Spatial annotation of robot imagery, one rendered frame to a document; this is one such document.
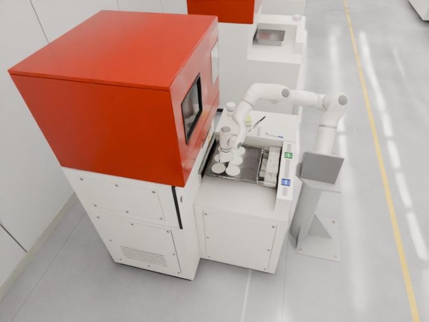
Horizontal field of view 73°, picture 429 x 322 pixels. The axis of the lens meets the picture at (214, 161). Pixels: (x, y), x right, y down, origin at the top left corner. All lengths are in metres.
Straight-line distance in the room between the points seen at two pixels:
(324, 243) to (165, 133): 1.98
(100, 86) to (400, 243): 2.75
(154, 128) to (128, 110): 0.13
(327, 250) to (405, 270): 0.62
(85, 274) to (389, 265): 2.57
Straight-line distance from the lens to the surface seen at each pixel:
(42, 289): 2.97
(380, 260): 2.98
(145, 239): 2.15
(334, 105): 2.06
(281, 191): 1.88
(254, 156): 2.17
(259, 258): 2.37
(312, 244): 2.83
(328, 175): 2.14
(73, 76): 1.36
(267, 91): 1.93
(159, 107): 1.23
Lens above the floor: 2.38
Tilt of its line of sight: 44 degrees down
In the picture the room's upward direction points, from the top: 2 degrees counter-clockwise
